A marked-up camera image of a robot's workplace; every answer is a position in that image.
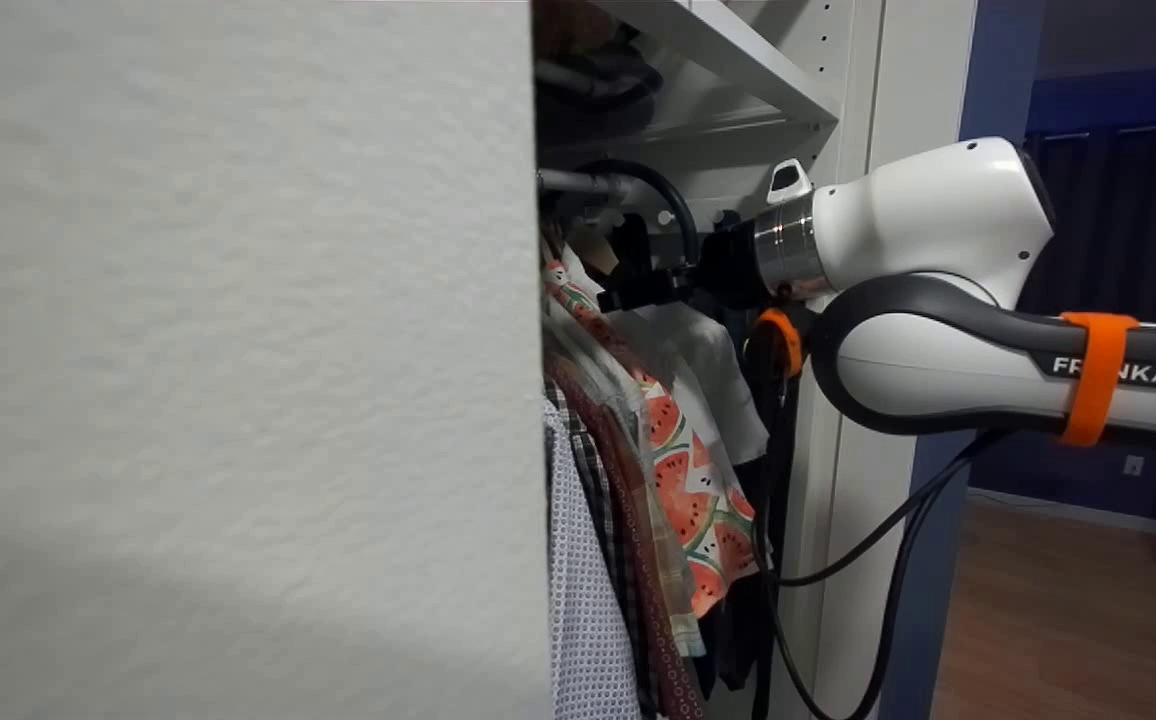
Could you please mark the white closet shelf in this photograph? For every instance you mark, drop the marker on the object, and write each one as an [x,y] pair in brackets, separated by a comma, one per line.
[676,80]

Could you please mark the dark plaid hanging shirt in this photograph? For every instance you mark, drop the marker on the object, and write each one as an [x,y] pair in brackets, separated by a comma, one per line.
[611,607]

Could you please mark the white shirt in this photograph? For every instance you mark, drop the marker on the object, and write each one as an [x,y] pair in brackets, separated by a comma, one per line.
[697,357]

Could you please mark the orange watermelon print shirt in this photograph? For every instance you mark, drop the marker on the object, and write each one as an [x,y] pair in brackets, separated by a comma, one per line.
[697,489]

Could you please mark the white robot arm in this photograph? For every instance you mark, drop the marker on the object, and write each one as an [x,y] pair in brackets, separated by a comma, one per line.
[913,284]

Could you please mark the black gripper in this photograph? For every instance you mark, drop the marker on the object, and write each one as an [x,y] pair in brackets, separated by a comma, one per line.
[655,267]

